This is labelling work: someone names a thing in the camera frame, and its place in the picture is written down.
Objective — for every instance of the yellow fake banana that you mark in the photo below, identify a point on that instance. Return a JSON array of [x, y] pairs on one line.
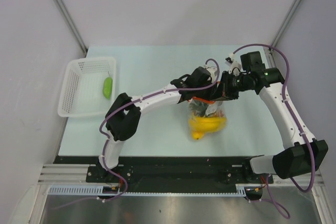
[[202, 126]]

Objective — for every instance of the clear zip top bag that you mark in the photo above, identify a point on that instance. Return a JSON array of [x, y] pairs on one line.
[[205, 117]]

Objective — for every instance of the green fake pepper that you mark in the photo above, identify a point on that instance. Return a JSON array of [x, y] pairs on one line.
[[107, 87]]

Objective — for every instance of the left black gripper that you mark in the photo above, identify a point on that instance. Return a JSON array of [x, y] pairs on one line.
[[212, 89]]

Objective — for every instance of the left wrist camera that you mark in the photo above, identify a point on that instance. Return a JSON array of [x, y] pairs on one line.
[[213, 72]]

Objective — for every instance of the white plastic basket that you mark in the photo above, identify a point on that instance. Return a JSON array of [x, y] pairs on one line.
[[81, 93]]

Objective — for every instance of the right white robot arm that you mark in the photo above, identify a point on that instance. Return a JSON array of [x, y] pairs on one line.
[[302, 153]]

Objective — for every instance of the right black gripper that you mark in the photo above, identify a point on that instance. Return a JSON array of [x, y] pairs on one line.
[[227, 92]]

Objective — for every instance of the left aluminium frame post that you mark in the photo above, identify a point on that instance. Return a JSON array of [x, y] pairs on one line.
[[60, 4]]

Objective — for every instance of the orange fake pineapple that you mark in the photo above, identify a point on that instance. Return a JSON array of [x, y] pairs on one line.
[[205, 109]]

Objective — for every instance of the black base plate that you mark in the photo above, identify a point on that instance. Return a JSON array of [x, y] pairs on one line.
[[189, 175]]

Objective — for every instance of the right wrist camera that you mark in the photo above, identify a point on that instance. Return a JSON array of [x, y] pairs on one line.
[[249, 62]]

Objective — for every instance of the right aluminium frame post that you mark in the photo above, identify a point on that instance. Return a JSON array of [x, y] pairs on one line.
[[286, 22]]

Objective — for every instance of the aluminium frame post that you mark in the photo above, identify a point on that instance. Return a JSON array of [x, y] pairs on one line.
[[286, 22], [60, 4]]

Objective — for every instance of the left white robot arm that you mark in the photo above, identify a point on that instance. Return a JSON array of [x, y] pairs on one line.
[[122, 119]]

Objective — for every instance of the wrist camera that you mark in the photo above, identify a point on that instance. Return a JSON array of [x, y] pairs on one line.
[[213, 72], [249, 62]]

